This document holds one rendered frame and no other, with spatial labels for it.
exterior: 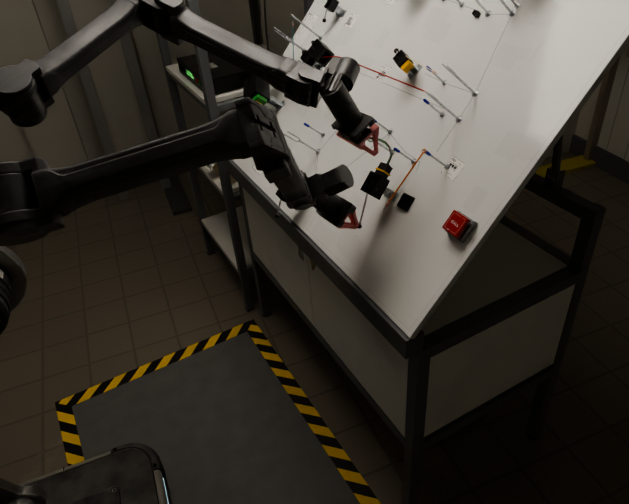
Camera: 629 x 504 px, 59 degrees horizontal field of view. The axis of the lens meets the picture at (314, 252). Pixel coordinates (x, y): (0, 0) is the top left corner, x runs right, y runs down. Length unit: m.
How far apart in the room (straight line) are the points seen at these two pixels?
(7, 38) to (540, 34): 3.07
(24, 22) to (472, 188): 3.01
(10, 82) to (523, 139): 1.08
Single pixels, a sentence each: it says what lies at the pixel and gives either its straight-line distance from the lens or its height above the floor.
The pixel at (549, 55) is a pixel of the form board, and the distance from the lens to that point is 1.43.
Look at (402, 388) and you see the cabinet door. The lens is 1.58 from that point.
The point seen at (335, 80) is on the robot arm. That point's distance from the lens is 1.28.
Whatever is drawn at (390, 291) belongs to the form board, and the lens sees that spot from 1.40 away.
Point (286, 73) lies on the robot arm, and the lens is 1.28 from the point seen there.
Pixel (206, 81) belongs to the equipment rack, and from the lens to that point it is 2.15.
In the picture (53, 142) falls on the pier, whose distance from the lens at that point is 4.04.
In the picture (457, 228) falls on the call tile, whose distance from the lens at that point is 1.30.
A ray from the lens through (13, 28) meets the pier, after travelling 3.84.
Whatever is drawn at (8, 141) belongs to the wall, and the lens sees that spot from 4.17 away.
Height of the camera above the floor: 1.83
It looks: 37 degrees down
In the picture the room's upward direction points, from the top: 5 degrees counter-clockwise
